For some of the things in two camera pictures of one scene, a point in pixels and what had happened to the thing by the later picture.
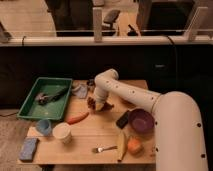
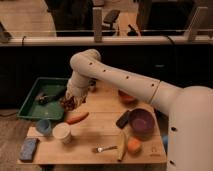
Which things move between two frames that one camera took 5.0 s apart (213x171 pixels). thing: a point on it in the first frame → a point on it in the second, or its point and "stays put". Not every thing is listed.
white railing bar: x=96 y=41 stays put
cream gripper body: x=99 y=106 → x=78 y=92
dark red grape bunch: x=92 y=102 → x=68 y=104
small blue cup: x=43 y=127 stays put
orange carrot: x=77 y=118 stays put
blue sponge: x=27 y=151 stays put
